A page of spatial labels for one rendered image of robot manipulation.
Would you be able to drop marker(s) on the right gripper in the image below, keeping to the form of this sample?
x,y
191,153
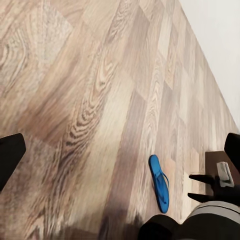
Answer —
x,y
225,194

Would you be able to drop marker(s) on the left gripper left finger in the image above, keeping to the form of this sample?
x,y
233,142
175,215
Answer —
x,y
12,149

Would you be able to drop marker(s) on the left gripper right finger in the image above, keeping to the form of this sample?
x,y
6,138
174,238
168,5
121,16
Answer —
x,y
232,149

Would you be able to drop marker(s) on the bed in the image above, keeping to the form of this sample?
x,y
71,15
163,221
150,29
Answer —
x,y
211,160

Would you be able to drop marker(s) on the sandal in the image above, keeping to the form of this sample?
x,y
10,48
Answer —
x,y
162,190

